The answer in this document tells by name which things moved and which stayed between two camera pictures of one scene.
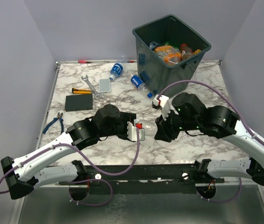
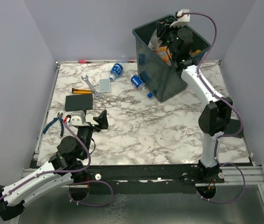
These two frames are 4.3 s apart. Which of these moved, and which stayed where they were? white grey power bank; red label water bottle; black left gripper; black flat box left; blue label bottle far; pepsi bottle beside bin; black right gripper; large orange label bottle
Moved: red label water bottle; black right gripper; black left gripper
Stayed: black flat box left; pepsi bottle beside bin; large orange label bottle; blue label bottle far; white grey power bank
